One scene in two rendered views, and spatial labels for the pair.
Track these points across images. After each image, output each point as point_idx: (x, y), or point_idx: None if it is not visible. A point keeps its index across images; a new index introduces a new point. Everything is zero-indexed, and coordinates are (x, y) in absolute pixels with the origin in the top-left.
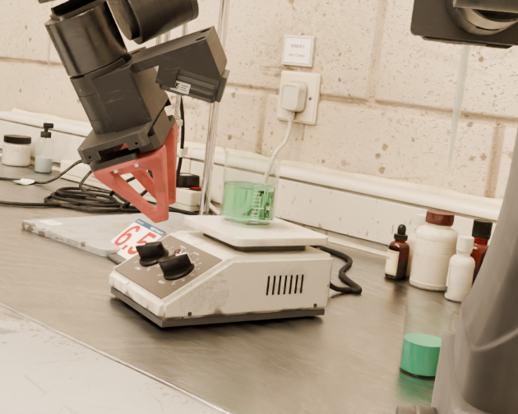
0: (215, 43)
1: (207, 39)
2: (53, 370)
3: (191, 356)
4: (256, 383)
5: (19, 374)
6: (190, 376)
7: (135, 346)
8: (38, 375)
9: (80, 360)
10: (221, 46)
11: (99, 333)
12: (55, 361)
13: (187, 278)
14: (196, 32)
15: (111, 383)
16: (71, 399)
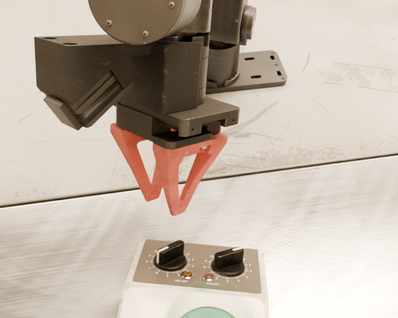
0: (54, 60)
1: (37, 40)
2: (103, 154)
3: (79, 240)
4: (10, 253)
5: (108, 138)
6: (48, 218)
7: (119, 215)
8: (100, 144)
9: (112, 173)
10: (66, 77)
11: (158, 206)
12: (117, 160)
13: (148, 257)
14: (87, 43)
15: (67, 172)
16: (59, 146)
